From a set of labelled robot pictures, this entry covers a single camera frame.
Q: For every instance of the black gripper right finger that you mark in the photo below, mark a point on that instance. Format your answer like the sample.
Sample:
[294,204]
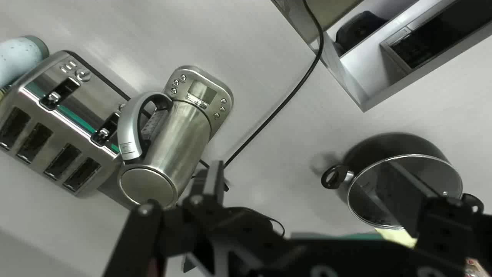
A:
[450,226]

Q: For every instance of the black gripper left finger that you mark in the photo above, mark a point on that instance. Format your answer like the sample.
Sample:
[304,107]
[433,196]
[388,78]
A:
[153,233]

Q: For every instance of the glass lid with black knob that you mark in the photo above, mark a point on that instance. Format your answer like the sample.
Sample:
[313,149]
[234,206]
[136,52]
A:
[390,192]

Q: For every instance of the black cooking pot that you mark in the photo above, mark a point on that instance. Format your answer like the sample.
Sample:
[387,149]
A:
[373,149]

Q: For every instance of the stainless steel electric kettle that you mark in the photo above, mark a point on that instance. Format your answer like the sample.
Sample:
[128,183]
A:
[164,133]

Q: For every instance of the silver four-slot toaster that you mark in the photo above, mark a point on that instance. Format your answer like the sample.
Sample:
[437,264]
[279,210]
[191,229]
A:
[61,120]

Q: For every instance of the light blue ceramic jar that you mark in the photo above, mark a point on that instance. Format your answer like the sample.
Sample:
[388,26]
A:
[19,55]

